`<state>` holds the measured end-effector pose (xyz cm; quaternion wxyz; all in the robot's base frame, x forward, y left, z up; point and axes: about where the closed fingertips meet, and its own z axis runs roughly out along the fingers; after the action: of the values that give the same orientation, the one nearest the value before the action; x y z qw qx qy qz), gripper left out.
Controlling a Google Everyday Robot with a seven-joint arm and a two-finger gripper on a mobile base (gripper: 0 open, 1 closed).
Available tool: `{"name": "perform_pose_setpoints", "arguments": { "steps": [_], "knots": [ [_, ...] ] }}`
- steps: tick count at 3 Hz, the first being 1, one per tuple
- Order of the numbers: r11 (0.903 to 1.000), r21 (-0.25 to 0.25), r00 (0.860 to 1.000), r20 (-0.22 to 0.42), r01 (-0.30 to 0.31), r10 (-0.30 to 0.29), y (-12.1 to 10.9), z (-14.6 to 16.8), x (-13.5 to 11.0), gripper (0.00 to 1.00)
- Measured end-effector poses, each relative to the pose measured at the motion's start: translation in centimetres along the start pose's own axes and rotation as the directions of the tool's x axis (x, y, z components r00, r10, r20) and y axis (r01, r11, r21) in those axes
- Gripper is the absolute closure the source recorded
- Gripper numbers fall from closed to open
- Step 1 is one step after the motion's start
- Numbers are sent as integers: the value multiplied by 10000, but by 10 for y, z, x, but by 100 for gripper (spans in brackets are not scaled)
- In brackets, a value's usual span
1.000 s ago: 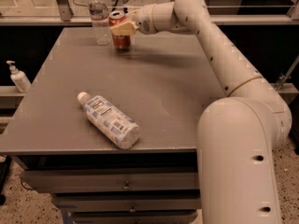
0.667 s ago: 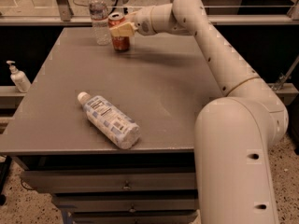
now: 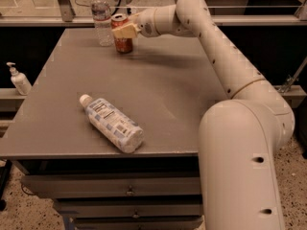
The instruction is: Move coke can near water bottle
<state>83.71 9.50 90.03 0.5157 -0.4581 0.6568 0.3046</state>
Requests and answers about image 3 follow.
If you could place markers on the clear upright water bottle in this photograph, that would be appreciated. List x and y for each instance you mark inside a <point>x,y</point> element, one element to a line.
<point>101,14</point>

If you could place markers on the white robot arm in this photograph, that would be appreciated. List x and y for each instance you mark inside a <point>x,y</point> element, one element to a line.
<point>239,136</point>

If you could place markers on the red coke can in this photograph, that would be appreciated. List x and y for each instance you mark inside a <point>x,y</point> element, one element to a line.
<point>122,45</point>

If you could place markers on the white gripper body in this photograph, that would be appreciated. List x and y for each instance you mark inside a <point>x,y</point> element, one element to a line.
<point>146,21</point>

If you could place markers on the bottom grey drawer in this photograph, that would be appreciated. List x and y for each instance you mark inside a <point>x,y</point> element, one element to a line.
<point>159,223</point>

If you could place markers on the metal railing frame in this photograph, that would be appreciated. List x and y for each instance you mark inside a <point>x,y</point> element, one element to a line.
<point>72,13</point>

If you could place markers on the white blue lying bottle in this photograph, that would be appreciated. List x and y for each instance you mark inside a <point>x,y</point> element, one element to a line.
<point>125,134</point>

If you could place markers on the middle grey drawer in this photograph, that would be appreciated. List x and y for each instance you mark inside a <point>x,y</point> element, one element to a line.
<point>136,207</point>

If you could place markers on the grey drawer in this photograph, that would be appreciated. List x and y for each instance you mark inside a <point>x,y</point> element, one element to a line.
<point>136,207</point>
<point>113,184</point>
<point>159,223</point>

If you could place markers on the grey drawer cabinet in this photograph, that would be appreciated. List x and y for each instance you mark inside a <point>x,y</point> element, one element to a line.
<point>164,85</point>

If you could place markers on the top grey drawer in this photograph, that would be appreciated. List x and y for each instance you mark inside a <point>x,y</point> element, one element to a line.
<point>113,184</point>

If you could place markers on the white pump dispenser bottle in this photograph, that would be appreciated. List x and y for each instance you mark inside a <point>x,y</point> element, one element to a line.
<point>19,80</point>

